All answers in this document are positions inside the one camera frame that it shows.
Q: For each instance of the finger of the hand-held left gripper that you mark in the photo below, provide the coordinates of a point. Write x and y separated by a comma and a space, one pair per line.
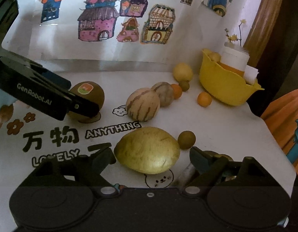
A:
40, 94
56, 79

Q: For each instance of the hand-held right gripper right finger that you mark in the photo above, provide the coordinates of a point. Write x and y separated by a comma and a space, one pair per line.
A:
199, 159

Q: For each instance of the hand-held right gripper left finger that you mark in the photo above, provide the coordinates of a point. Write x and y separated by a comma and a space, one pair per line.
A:
106, 156

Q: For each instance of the small green round longan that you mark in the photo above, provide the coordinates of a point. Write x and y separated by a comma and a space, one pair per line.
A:
186, 139
184, 86

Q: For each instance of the brown kiwi with sticker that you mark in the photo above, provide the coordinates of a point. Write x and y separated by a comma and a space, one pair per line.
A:
91, 96

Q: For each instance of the large yellow-green lemon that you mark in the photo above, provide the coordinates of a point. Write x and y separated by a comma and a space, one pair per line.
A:
147, 153

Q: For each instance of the small orange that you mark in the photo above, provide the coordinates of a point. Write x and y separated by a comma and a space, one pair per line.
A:
204, 99
177, 91

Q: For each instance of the striped pepino melon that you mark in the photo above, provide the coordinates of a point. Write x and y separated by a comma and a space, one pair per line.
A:
142, 104
163, 94

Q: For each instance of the person's left hand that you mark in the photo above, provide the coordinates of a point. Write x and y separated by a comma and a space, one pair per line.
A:
4, 116

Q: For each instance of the printed white tablecloth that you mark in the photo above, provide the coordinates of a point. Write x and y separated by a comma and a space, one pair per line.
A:
223, 130

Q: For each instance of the yellow plastic bowl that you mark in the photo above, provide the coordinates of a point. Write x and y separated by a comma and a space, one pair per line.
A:
221, 84

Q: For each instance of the round yellow lemon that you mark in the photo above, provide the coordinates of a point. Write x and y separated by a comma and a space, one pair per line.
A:
182, 72

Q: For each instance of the white folded paper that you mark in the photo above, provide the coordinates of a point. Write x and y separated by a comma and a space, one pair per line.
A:
251, 73

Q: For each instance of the white and orange cup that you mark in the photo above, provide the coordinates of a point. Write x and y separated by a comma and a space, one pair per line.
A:
235, 58

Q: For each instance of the dried flower twig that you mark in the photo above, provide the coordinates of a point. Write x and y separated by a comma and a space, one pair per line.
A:
233, 38

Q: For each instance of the house drawings wall poster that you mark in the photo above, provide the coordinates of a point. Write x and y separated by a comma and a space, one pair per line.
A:
66, 48

